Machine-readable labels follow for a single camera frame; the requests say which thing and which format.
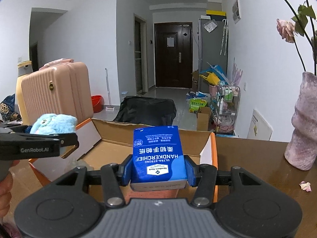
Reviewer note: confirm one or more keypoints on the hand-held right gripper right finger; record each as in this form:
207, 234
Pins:
190, 171

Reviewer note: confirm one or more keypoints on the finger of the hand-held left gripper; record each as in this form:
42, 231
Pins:
14, 129
70, 141

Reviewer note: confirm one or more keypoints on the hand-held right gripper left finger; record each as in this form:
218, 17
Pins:
127, 168

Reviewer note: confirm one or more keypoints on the blue plush toy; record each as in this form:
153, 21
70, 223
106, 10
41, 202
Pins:
54, 124

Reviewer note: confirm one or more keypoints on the blue handkerchief pack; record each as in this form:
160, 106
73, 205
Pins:
158, 158

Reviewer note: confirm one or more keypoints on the person's left hand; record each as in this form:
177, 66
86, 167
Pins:
5, 198

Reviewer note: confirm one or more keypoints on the dark blue bag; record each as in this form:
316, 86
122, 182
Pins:
8, 109

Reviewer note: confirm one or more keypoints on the yellow bottle with grey lid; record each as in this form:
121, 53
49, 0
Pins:
21, 91

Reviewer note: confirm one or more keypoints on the red basin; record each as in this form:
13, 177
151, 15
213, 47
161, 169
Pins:
96, 104

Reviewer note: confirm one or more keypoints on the pink ribbed suitcase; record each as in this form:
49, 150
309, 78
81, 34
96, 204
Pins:
57, 96

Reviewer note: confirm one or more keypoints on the white mop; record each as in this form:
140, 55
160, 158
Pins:
109, 108

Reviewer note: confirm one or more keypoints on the small open cardboard box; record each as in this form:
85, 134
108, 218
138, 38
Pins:
204, 119

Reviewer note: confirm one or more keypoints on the black cloth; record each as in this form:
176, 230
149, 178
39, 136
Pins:
146, 109

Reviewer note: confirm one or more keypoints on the green printed bag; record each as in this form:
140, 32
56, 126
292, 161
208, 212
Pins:
198, 105

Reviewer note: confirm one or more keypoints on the blue white plastic bag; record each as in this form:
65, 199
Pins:
198, 95

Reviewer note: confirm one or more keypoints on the pink cloth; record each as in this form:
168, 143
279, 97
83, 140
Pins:
55, 64

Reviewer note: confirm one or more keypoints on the white board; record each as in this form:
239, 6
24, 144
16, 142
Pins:
260, 125

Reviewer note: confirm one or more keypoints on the pink plastic bucket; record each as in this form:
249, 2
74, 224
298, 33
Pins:
213, 90

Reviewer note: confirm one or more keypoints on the brown cardboard box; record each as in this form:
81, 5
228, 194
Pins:
195, 79

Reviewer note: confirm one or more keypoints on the blue and yellow bags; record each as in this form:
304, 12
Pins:
213, 75

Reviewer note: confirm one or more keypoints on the dark brown door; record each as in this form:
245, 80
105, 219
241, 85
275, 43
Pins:
173, 67

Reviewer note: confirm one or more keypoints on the fallen pink petal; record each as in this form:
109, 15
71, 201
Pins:
305, 186

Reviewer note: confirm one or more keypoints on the grey refrigerator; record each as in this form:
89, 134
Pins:
213, 52

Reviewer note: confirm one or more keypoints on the purple textured vase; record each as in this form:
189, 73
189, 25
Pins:
304, 129

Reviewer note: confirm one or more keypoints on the paper sheet on door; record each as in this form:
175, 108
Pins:
171, 42

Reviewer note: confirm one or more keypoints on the white folded umbrella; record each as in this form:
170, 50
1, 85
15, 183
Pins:
224, 37

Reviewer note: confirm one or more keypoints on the clear plastic bag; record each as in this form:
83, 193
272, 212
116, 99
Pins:
210, 26

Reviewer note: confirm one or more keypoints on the yellow and black box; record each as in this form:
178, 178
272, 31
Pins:
216, 14

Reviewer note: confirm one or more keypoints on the bunch of dried pink roses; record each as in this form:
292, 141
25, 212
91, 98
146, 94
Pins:
286, 29

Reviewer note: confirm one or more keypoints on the purple wall decoration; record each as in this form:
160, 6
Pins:
237, 72

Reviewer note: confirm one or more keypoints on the wall poster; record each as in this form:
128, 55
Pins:
236, 10

